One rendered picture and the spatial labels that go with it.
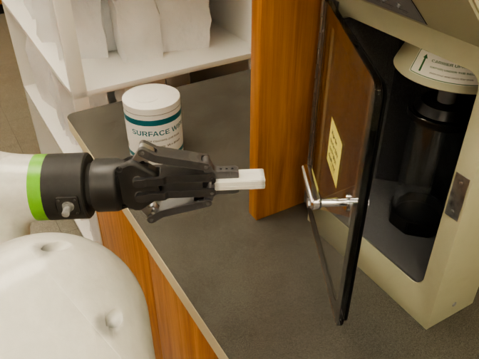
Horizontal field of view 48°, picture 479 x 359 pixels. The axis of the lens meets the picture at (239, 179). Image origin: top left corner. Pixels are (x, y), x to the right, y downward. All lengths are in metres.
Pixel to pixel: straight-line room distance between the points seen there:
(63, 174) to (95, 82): 1.02
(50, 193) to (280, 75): 0.43
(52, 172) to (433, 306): 0.60
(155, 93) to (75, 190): 0.56
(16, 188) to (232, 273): 0.42
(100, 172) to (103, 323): 0.44
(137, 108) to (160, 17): 0.72
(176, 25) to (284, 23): 1.01
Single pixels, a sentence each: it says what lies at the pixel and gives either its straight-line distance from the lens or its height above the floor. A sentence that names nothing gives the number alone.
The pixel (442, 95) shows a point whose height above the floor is 1.27.
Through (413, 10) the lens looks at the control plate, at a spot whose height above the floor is 1.43.
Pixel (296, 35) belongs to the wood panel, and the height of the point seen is 1.31.
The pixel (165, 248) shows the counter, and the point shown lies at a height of 0.94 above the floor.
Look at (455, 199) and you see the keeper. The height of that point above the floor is 1.20.
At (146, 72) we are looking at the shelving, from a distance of 1.77.
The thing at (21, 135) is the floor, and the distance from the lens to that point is 3.44.
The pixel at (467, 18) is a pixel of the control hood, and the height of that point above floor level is 1.45.
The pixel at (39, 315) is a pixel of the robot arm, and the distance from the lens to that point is 0.30.
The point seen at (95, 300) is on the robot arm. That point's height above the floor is 1.41.
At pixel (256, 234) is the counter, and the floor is 0.94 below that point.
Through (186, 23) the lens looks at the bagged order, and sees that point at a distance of 1.88.
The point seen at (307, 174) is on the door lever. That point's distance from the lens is 0.75.
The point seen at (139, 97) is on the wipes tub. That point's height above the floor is 1.09.
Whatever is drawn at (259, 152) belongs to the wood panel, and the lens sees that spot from 0.98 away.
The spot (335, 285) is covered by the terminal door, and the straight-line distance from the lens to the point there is 0.82.
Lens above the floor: 1.64
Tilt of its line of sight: 36 degrees down
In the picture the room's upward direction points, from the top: straight up
